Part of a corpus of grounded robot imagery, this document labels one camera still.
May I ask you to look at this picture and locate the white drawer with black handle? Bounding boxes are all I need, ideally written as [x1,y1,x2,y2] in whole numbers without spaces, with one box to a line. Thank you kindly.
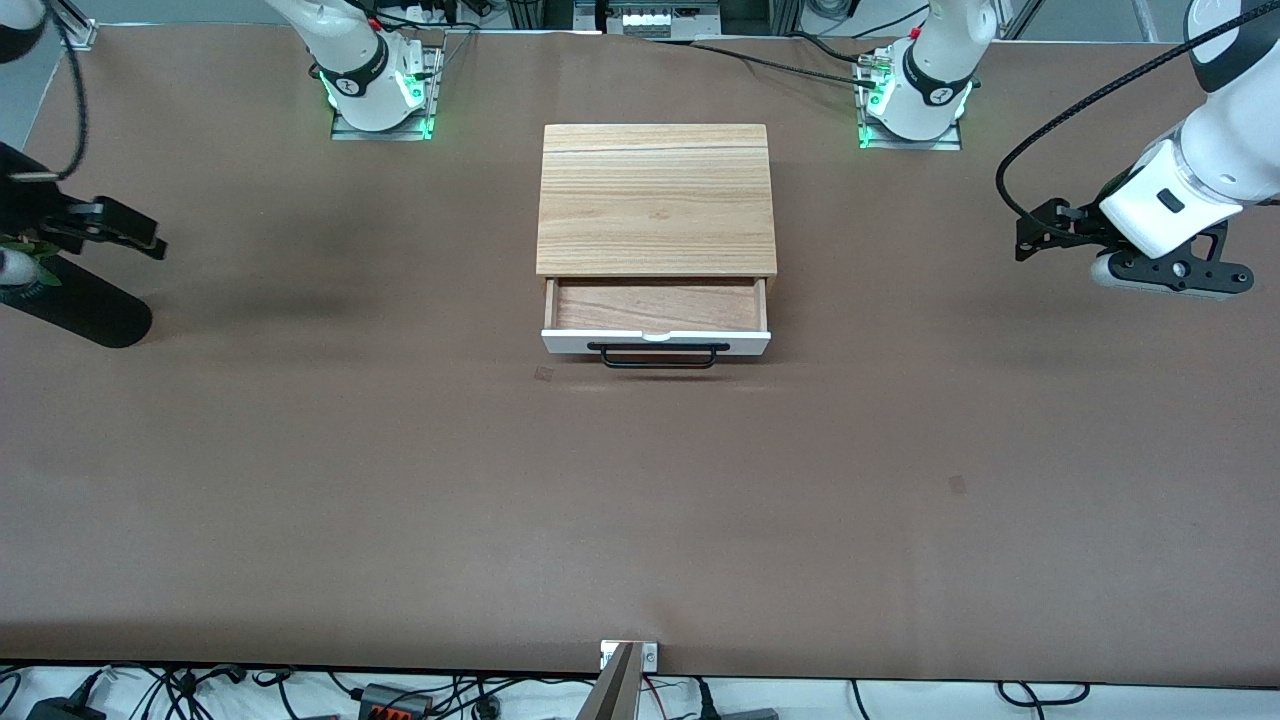
[540,277,773,372]

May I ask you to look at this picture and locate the light wooden drawer cabinet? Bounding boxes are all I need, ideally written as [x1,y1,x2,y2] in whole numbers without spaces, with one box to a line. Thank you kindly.
[536,123,779,301]

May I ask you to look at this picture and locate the black cylindrical vase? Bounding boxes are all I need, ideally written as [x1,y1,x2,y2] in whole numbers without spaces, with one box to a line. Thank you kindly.
[0,262,154,350]

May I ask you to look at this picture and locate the grey control box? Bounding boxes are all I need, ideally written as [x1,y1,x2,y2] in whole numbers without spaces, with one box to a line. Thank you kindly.
[574,0,723,42]

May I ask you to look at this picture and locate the black power adapter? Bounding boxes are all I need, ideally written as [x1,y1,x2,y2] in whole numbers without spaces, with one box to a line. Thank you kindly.
[25,696,107,720]

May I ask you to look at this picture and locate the black orange power strip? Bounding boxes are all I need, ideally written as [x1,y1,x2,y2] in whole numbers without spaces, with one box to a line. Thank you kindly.
[359,683,434,720]

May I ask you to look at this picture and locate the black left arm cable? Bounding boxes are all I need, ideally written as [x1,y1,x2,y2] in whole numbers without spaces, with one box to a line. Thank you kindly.
[994,0,1280,229]

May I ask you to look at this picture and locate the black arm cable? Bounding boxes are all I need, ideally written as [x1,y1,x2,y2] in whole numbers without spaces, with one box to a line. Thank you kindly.
[994,0,1280,229]
[10,0,90,184]

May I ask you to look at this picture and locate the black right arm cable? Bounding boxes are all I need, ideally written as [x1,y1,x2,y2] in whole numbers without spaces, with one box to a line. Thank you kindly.
[10,0,90,184]

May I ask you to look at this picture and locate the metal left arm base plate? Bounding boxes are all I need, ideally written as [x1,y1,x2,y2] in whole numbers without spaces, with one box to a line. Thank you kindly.
[857,50,964,152]

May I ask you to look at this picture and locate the black cable on table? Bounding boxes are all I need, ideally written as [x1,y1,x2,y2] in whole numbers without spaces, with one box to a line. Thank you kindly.
[688,38,883,89]

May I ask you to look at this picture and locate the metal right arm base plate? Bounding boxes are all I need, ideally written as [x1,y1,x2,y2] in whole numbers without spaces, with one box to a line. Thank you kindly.
[330,44,442,142]

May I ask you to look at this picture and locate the black looped floor cable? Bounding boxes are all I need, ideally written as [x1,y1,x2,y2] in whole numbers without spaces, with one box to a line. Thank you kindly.
[995,681,1092,708]

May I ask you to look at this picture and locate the small metal camera bracket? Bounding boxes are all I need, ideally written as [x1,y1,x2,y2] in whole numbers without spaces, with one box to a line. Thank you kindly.
[599,640,660,672]

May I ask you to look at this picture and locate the grey camera mount pole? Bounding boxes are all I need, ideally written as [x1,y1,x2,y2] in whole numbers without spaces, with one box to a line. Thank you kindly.
[574,643,642,720]

